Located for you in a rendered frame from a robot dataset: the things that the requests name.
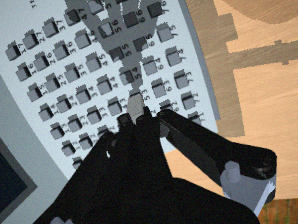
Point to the grey box with dark base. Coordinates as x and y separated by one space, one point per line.
30 180

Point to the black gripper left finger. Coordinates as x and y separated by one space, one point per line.
77 196

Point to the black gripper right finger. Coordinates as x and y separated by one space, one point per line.
247 173

